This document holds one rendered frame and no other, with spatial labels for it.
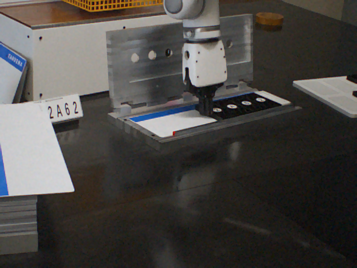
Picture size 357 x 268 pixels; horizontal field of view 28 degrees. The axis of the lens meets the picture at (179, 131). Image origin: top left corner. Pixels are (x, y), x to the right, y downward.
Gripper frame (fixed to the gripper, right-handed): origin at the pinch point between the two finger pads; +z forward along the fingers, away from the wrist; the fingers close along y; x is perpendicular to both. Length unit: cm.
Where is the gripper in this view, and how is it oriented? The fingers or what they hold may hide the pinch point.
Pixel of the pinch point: (205, 106)
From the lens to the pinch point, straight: 168.1
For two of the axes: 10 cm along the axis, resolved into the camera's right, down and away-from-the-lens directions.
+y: 7.8, -1.9, 6.0
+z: 0.6, 9.7, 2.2
